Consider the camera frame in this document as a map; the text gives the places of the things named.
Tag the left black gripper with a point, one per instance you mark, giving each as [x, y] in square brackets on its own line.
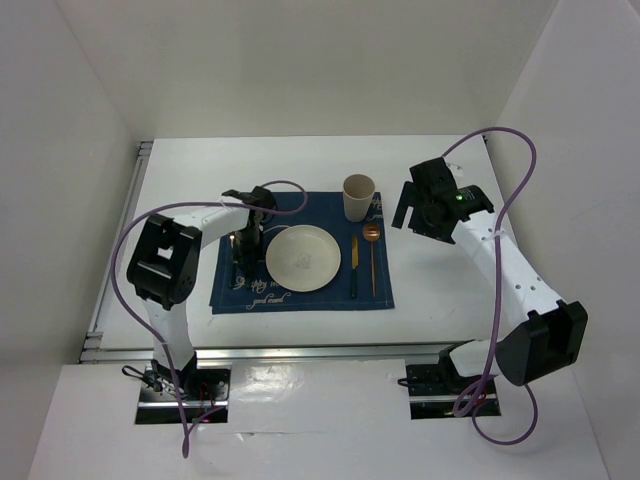
[247, 262]

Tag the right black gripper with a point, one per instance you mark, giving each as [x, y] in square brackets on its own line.
[410, 198]

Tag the copper spoon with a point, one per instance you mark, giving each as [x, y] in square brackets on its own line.
[372, 233]

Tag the beige paper cup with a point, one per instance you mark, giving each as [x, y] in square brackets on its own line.
[358, 191]

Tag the cream round plate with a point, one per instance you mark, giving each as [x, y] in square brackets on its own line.
[303, 258]

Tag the gold knife green handle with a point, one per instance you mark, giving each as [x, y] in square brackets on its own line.
[354, 266]

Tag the dark blue cloth placemat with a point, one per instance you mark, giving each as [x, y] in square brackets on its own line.
[324, 210]

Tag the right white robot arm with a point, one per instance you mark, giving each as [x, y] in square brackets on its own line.
[545, 332]

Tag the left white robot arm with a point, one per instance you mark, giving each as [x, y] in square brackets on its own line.
[164, 266]

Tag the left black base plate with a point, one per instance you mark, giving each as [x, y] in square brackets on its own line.
[157, 403]

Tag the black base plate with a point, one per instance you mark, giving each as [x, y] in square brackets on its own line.
[430, 398]
[157, 403]

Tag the aluminium rail front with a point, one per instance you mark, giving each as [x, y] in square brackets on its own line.
[92, 353]

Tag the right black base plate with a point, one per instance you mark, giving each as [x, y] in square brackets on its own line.
[430, 398]

